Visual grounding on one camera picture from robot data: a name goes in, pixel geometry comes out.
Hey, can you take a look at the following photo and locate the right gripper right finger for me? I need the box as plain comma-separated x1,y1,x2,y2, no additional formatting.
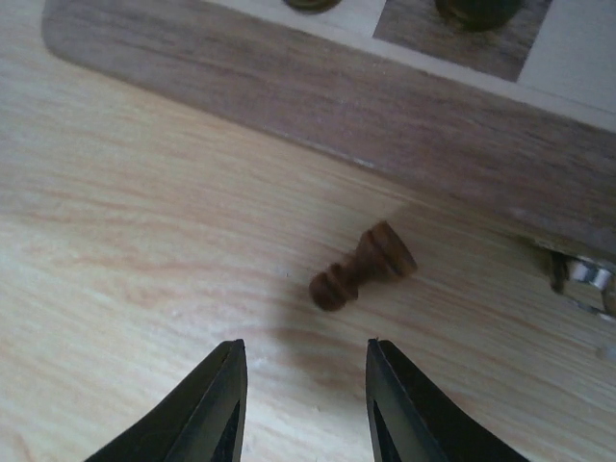
366,339,526,461

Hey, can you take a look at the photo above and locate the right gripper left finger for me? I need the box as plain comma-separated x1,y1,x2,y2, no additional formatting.
88,339,247,462

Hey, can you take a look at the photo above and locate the dark knight chess piece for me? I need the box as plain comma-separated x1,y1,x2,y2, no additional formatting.
435,0,524,32

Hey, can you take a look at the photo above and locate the metal board latch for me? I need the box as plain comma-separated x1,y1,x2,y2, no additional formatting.
538,246,615,322

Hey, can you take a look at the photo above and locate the wooden chess board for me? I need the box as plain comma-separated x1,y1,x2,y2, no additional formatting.
41,1,615,260

